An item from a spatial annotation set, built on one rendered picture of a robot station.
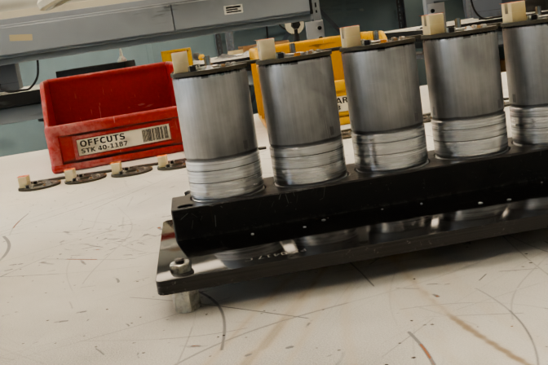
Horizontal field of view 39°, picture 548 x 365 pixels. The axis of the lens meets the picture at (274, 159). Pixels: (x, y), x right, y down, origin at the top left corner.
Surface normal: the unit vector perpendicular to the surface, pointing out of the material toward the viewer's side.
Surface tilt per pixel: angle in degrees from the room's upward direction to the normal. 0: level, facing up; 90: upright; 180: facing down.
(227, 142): 90
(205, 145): 90
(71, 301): 0
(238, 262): 0
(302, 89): 90
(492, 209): 0
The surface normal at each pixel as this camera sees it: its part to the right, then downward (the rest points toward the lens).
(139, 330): -0.15, -0.98
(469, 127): -0.18, 0.19
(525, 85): -0.71, 0.22
